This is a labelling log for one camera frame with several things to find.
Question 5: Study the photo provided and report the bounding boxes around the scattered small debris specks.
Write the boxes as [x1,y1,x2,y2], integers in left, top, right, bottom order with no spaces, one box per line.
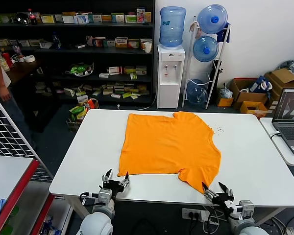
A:
[207,124,225,134]

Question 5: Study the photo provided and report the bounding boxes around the white floor power cord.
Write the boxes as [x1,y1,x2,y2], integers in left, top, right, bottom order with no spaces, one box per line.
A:
[117,94,158,111]

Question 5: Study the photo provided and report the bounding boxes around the grey plastic bag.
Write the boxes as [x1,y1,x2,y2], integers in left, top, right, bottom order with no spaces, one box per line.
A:
[219,83,233,98]

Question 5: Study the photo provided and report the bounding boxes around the yellow white medicine box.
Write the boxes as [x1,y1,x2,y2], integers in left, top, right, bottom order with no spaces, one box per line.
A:
[40,14,56,24]

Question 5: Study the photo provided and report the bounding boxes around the cola bottle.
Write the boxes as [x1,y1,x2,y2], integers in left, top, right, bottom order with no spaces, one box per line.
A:
[27,8,38,25]

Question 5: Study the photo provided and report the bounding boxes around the bowl of green snacks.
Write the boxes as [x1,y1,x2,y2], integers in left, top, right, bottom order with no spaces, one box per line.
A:
[65,62,95,77]

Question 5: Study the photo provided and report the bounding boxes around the dark blue hanging cloth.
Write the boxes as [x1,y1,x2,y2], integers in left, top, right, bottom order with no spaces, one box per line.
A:
[216,22,231,43]

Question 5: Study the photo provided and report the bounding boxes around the open brown cardboard box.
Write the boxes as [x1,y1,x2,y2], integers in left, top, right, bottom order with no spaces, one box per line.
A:
[229,77,269,110]

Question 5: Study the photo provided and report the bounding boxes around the dark brown wooden desk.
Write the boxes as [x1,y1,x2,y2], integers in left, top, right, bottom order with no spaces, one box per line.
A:
[7,58,44,85]

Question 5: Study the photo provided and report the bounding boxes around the red can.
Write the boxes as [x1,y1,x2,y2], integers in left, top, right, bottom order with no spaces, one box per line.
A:
[2,51,14,69]

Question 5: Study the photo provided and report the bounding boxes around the blue water jug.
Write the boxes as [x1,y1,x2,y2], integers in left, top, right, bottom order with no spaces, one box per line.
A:
[193,35,220,62]
[186,79,209,106]
[159,6,187,47]
[197,4,228,34]

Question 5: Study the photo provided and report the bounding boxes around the white wire grid panel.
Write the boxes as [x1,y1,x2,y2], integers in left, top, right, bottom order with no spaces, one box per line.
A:
[0,89,53,183]

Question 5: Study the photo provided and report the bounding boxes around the light green medicine box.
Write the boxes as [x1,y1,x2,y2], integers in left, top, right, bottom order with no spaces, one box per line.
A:
[124,14,138,24]

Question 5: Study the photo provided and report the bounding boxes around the blue plastic bottle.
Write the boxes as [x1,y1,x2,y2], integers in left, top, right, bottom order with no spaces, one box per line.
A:
[51,31,62,49]

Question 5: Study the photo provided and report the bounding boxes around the green snack bag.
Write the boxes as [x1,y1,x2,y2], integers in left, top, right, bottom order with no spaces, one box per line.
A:
[69,105,88,120]

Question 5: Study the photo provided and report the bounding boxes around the black stand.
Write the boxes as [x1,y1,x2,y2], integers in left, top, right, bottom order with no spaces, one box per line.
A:
[209,59,223,89]

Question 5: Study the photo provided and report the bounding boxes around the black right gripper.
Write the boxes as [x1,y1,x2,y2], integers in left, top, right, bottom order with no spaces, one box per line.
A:
[202,181,235,209]

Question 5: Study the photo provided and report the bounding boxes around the red framed white cart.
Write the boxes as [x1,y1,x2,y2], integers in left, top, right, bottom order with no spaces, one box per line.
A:
[0,154,73,235]

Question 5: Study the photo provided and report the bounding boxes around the blue white medicine box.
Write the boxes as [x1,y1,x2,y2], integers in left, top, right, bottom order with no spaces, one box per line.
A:
[75,14,90,24]

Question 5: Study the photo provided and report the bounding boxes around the yellow cardboard box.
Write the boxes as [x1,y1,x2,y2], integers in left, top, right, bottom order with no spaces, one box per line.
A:
[240,100,269,115]

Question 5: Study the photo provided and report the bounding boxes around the large tan cardboard box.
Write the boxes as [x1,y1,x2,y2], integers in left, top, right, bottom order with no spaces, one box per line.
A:
[264,68,294,108]

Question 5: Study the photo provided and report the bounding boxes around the tall pink colourful box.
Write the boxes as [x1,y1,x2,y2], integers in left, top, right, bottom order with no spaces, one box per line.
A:
[136,7,146,23]

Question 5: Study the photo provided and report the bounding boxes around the white orange medicine box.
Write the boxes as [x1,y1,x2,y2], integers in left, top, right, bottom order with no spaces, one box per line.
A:
[140,38,153,49]

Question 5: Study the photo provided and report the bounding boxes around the large green carton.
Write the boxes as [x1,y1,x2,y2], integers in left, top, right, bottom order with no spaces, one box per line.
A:
[0,13,17,24]

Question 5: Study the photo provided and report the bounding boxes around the black shelf unit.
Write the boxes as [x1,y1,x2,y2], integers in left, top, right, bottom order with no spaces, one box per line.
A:
[0,0,155,106]

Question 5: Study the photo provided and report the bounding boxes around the orange t-shirt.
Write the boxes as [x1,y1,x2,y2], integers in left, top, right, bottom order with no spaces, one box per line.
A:
[117,111,222,194]

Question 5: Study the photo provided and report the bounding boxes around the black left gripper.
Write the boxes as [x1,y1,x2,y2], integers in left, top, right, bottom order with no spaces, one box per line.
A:
[102,168,130,199]

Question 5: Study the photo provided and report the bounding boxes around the shiny dark bowl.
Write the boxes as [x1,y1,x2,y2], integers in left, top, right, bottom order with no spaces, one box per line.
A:
[16,11,30,24]

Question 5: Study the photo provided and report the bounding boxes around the yellow banded white box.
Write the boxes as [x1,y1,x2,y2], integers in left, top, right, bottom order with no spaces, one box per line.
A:
[115,37,128,48]

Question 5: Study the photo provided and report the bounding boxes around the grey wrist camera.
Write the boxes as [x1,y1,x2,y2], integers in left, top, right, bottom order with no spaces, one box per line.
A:
[98,188,113,203]
[239,200,255,216]

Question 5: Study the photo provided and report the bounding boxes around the white power strip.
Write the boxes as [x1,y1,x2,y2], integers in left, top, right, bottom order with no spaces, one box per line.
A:
[181,208,211,222]

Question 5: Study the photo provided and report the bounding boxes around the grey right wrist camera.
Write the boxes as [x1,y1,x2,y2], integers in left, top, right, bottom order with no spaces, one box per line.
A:
[239,200,255,216]

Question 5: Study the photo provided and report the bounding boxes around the grey open laptop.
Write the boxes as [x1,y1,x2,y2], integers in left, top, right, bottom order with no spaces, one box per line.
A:
[271,88,294,157]

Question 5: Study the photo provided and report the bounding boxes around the large white table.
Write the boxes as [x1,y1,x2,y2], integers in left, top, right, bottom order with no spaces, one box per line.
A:
[49,109,294,221]

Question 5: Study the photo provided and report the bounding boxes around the white water dispenser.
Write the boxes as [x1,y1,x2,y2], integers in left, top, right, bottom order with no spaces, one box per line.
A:
[156,44,186,109]

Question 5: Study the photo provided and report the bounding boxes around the green striped white box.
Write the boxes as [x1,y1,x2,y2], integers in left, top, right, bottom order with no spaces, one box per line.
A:
[111,12,125,23]

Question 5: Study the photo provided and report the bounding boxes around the small orange carton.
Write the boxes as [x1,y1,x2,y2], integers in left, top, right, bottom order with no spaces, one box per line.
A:
[217,96,235,107]

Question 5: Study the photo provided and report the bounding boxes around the orange snack bag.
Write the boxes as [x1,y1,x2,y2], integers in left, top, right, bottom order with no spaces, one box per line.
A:
[84,97,99,110]

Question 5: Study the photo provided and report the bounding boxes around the white metal jug rack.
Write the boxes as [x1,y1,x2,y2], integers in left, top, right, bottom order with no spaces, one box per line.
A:
[182,16,231,110]

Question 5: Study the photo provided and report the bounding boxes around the cardboard snack crate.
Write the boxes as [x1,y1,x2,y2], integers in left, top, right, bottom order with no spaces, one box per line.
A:
[66,117,84,132]

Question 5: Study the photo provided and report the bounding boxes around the blue white tote bag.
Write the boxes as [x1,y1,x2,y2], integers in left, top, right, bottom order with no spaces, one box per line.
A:
[248,75,273,93]

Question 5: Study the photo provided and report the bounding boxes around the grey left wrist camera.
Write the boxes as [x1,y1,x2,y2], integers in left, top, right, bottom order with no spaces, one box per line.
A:
[98,188,113,203]

